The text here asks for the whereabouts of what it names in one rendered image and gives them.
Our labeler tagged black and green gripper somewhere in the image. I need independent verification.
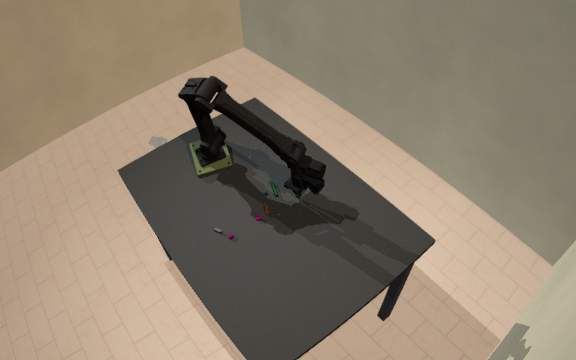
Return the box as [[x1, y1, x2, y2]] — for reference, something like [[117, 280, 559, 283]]
[[284, 173, 308, 198]]

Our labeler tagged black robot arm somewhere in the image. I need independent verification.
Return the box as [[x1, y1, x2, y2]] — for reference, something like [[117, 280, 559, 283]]
[[178, 76, 326, 195]]

